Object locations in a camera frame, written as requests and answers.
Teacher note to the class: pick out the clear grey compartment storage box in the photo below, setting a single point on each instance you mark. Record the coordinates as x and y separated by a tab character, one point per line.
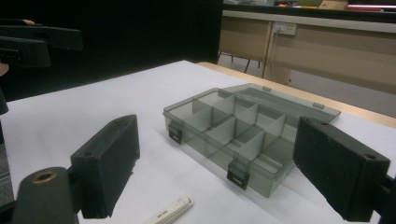
246	137

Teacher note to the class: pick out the long beige wooden counter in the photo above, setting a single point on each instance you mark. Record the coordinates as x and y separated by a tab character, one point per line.
336	53

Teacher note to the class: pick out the white table cover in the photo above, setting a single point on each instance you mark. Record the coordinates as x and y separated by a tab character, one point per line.
93	99

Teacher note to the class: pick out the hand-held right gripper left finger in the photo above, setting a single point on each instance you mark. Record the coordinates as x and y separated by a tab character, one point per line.
107	161

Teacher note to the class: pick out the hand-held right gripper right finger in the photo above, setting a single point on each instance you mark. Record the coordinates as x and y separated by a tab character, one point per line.
336	168

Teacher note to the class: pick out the dark metal chair legs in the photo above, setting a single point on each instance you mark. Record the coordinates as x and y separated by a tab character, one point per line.
247	63

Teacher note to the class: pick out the brown cardboard box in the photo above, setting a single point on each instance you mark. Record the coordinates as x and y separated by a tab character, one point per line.
332	4

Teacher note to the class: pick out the white wall socket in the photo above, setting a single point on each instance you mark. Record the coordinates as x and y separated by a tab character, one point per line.
285	28

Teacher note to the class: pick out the small cream white stick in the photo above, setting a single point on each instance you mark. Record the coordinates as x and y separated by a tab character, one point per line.
174	212

